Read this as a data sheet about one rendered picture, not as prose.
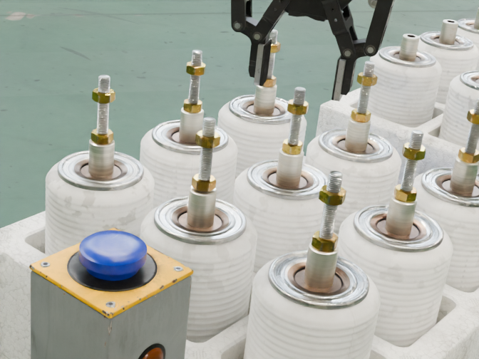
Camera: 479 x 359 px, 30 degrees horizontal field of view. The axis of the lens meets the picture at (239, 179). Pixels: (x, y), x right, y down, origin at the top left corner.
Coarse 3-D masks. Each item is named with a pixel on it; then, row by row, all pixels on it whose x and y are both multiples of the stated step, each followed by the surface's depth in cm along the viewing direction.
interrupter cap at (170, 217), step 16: (160, 208) 73; (176, 208) 74; (224, 208) 75; (160, 224) 71; (176, 224) 72; (224, 224) 72; (240, 224) 73; (192, 240) 69; (208, 240) 70; (224, 240) 70
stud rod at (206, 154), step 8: (208, 120) 69; (208, 128) 69; (208, 136) 69; (200, 152) 70; (208, 152) 70; (200, 160) 70; (208, 160) 70; (200, 168) 70; (208, 168) 70; (200, 176) 71; (208, 176) 71
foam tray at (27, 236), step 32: (32, 224) 84; (0, 256) 79; (32, 256) 79; (0, 288) 81; (448, 288) 81; (0, 320) 83; (448, 320) 76; (0, 352) 84; (192, 352) 69; (224, 352) 70; (384, 352) 71; (416, 352) 72; (448, 352) 73
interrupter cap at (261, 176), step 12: (252, 168) 82; (264, 168) 82; (276, 168) 83; (312, 168) 83; (252, 180) 80; (264, 180) 80; (300, 180) 82; (312, 180) 81; (324, 180) 81; (264, 192) 78; (276, 192) 78; (288, 192) 79; (300, 192) 79; (312, 192) 79
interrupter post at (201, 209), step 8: (192, 192) 71; (200, 192) 71; (208, 192) 71; (216, 192) 71; (192, 200) 71; (200, 200) 71; (208, 200) 71; (192, 208) 71; (200, 208) 71; (208, 208) 71; (192, 216) 72; (200, 216) 71; (208, 216) 72; (192, 224) 72; (200, 224) 72; (208, 224) 72
